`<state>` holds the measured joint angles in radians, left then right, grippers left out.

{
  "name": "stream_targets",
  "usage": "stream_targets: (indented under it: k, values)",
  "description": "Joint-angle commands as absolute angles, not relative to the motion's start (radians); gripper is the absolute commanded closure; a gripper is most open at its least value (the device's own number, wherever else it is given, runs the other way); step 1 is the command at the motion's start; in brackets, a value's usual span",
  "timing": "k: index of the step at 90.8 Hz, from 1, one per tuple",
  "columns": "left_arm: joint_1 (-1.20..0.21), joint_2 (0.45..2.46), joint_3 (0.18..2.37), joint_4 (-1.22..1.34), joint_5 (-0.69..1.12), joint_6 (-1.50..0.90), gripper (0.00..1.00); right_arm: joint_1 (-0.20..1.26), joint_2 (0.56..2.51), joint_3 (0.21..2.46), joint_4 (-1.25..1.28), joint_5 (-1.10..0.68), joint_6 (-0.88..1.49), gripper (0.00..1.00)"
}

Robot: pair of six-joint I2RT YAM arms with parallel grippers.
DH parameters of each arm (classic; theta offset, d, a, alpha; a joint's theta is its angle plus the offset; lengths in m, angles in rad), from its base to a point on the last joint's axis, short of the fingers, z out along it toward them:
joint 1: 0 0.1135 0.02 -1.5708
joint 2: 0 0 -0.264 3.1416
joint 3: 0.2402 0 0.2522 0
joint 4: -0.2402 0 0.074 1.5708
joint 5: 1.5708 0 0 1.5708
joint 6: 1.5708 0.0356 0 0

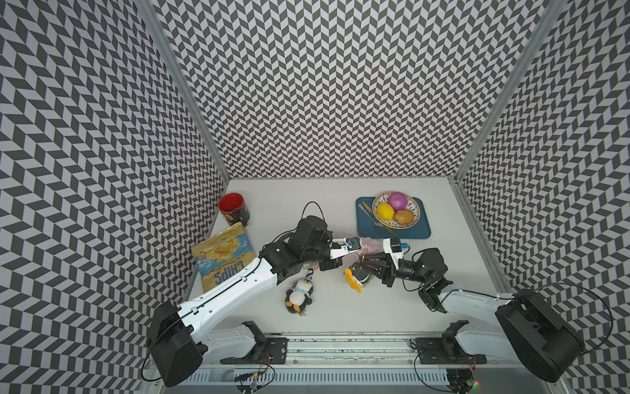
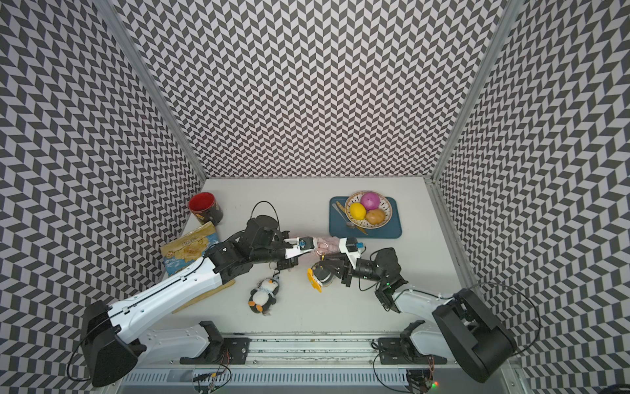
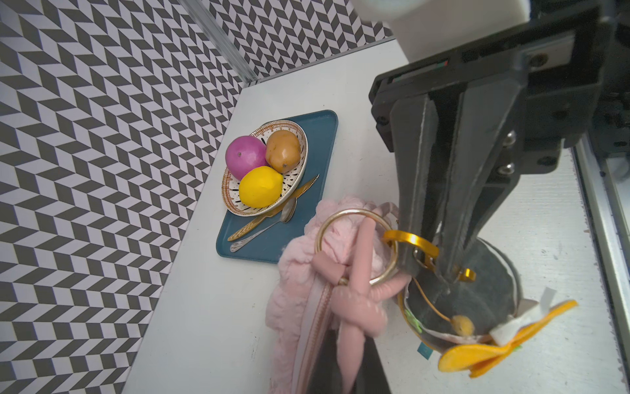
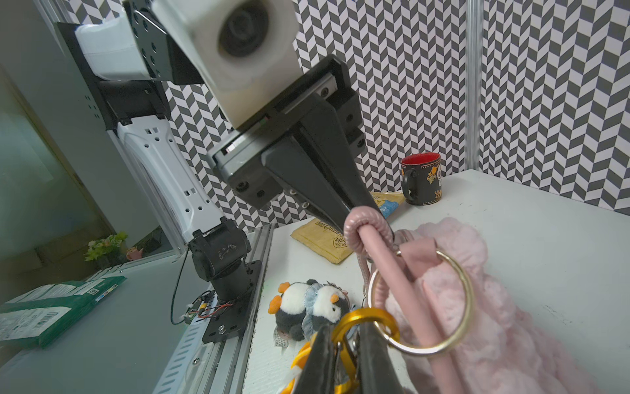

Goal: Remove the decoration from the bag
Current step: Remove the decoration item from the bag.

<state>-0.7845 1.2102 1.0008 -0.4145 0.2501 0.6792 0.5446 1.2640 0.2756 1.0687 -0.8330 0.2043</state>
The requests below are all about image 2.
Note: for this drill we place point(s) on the penguin plush charm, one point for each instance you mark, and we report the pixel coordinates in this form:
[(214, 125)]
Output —
[(264, 296)]

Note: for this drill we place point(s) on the aluminium corner post right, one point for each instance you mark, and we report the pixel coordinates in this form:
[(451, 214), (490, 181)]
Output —
[(497, 42)]

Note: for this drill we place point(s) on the patterned ceramic bowl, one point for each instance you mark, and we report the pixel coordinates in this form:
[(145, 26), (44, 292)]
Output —
[(387, 205)]

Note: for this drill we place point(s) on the silver spoon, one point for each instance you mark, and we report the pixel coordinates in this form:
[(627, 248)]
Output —
[(348, 223)]

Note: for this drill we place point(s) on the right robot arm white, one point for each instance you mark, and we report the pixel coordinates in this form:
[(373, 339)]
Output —
[(458, 327)]

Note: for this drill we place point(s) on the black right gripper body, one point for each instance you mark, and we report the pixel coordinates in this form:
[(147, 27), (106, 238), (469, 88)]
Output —
[(364, 270)]

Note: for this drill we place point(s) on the teal tray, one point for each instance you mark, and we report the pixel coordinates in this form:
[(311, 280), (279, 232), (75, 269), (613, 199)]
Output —
[(337, 227)]

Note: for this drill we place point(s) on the aluminium corner post left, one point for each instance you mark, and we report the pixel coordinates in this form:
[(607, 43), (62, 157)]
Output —
[(119, 32)]

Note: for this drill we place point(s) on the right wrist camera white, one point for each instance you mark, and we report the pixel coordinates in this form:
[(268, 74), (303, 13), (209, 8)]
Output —
[(352, 249)]

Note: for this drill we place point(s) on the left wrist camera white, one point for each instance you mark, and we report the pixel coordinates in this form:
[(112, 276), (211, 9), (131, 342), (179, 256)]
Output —
[(296, 247)]

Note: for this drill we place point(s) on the pink fluffy bag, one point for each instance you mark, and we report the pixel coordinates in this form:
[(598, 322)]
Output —
[(326, 245)]

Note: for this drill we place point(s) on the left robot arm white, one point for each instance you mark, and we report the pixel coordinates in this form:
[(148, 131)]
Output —
[(115, 338)]

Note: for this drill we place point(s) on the purple toy fruit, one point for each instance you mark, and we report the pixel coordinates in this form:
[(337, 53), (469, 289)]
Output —
[(370, 200)]

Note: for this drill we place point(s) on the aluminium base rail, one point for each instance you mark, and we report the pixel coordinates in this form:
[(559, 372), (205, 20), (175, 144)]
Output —
[(310, 363)]

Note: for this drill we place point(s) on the grey plush yellow flower charm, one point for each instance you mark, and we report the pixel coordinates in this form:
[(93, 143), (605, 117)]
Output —
[(319, 277)]

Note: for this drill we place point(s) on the yellow toy lemon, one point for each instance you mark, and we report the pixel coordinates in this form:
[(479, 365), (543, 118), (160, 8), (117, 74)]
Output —
[(357, 211)]

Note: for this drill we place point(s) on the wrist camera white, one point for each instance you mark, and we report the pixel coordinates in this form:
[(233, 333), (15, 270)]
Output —
[(296, 247), (352, 249)]

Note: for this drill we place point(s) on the black red floral mug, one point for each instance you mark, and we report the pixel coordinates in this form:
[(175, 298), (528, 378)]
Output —
[(205, 207)]

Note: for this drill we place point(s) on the brown toy potato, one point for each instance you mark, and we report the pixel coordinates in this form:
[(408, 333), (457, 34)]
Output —
[(376, 216)]

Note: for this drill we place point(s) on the gold snack bag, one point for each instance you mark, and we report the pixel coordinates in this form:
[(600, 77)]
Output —
[(179, 254)]

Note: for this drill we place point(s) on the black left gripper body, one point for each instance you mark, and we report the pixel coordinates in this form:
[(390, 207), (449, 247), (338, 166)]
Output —
[(274, 253)]

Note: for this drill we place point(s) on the aluminium corner post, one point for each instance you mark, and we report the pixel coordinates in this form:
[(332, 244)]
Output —
[(119, 32), (497, 42)]

